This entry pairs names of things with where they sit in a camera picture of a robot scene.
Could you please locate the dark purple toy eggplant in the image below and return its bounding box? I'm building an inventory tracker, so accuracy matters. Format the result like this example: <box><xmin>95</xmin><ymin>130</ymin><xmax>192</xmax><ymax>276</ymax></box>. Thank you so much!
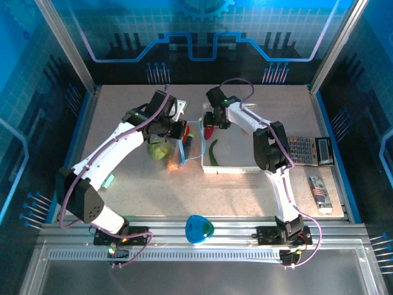
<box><xmin>182</xmin><ymin>130</ymin><xmax>197</xmax><ymax>158</ymax></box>

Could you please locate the clear blue-zipper zip-top bag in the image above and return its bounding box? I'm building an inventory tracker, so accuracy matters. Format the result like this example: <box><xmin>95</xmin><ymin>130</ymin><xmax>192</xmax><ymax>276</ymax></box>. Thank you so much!
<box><xmin>144</xmin><ymin>119</ymin><xmax>206</xmax><ymax>173</ymax></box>

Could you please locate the green toy cabbage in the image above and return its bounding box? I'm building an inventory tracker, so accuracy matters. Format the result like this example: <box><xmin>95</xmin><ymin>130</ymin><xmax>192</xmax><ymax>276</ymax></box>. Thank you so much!
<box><xmin>146</xmin><ymin>136</ymin><xmax>171</xmax><ymax>160</ymax></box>

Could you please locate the white plastic basket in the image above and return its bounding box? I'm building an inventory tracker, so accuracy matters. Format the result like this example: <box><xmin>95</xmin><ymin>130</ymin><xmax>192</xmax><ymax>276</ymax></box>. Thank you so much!
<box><xmin>201</xmin><ymin>103</ymin><xmax>262</xmax><ymax>175</ymax></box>

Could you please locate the curved green toy cucumber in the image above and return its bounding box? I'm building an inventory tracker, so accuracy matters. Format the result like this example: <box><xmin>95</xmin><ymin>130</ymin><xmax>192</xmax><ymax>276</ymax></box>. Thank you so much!
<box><xmin>208</xmin><ymin>138</ymin><xmax>219</xmax><ymax>167</ymax></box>

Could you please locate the blue dome button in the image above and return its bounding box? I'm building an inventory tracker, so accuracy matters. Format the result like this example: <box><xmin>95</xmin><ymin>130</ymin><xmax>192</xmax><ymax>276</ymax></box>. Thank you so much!
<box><xmin>185</xmin><ymin>214</ymin><xmax>215</xmax><ymax>245</ymax></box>

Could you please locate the grey desk calculator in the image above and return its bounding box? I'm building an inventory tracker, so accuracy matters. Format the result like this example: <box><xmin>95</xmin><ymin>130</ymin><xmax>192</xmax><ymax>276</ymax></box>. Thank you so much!
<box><xmin>287</xmin><ymin>136</ymin><xmax>335</xmax><ymax>168</ymax></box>

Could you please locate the black connector box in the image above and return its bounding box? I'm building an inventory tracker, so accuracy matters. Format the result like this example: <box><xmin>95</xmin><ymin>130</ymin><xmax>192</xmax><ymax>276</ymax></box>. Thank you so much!
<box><xmin>279</xmin><ymin>248</ymin><xmax>300</xmax><ymax>269</ymax></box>
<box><xmin>106</xmin><ymin>245</ymin><xmax>130</xmax><ymax>268</ymax></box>

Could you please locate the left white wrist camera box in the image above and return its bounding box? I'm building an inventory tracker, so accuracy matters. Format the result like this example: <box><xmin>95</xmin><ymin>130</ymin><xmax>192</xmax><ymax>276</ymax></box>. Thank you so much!
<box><xmin>173</xmin><ymin>100</ymin><xmax>187</xmax><ymax>122</ymax></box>

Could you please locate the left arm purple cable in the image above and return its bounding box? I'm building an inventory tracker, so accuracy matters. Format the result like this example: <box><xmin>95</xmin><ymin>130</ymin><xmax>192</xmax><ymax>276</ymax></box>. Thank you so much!
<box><xmin>58</xmin><ymin>84</ymin><xmax>154</xmax><ymax>268</ymax></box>

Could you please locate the aluminium front rail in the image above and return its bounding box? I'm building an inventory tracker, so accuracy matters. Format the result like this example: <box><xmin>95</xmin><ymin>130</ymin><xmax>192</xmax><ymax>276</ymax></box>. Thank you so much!
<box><xmin>39</xmin><ymin>214</ymin><xmax>369</xmax><ymax>251</ymax></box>

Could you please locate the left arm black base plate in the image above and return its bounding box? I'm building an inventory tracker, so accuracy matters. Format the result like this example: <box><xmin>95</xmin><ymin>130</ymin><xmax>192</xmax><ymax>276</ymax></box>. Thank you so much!
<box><xmin>93</xmin><ymin>226</ymin><xmax>149</xmax><ymax>246</ymax></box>

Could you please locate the slotted grey cable tray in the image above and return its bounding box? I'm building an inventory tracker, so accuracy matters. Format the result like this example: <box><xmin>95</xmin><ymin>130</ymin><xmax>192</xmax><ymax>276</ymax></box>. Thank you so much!
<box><xmin>48</xmin><ymin>249</ymin><xmax>285</xmax><ymax>262</ymax></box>

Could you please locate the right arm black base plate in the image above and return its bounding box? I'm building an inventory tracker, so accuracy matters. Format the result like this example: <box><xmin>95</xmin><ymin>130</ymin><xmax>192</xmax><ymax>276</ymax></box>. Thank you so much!
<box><xmin>256</xmin><ymin>226</ymin><xmax>313</xmax><ymax>246</ymax></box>

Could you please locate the aluminium frame post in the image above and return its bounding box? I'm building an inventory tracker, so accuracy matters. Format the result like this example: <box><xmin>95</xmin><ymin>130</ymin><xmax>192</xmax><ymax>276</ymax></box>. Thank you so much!
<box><xmin>309</xmin><ymin>0</ymin><xmax>369</xmax><ymax>93</ymax></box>
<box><xmin>33</xmin><ymin>0</ymin><xmax>96</xmax><ymax>93</ymax></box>

